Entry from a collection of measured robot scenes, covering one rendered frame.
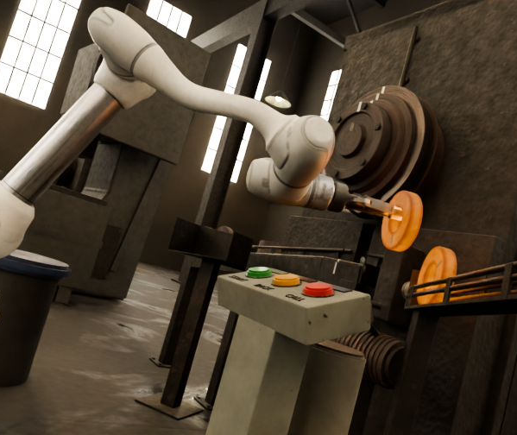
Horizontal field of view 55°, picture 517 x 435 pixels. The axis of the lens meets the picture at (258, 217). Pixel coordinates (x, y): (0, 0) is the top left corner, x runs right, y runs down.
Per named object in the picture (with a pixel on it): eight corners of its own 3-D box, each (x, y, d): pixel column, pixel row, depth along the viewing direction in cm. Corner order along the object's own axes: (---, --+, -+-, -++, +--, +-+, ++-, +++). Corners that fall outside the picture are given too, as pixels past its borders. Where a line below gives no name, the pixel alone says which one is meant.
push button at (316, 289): (320, 293, 70) (320, 280, 69) (339, 299, 66) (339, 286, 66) (297, 298, 67) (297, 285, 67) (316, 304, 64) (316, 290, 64)
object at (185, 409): (152, 389, 208) (200, 225, 215) (205, 412, 197) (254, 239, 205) (122, 395, 189) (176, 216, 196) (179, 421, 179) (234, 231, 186)
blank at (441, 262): (429, 322, 122) (415, 318, 122) (427, 272, 133) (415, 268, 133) (459, 289, 111) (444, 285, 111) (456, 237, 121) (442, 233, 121)
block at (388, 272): (389, 322, 156) (407, 249, 158) (409, 328, 149) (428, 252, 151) (366, 316, 150) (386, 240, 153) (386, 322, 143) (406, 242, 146)
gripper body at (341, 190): (319, 211, 128) (353, 218, 129) (331, 208, 119) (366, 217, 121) (326, 182, 128) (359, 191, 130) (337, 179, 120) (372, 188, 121)
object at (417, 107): (320, 214, 193) (350, 102, 198) (417, 223, 154) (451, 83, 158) (308, 209, 190) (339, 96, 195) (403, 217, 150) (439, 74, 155)
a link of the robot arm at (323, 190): (308, 205, 118) (331, 211, 119) (317, 169, 119) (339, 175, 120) (298, 208, 127) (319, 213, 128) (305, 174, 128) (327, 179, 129)
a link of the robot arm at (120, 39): (160, 31, 121) (167, 57, 134) (107, -16, 122) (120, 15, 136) (122, 67, 119) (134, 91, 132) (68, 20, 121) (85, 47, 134)
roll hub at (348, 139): (324, 183, 181) (343, 111, 184) (380, 183, 157) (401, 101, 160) (312, 178, 178) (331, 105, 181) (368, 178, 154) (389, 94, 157)
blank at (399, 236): (396, 199, 137) (385, 197, 136) (427, 187, 122) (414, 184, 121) (387, 255, 133) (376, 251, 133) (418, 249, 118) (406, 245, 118)
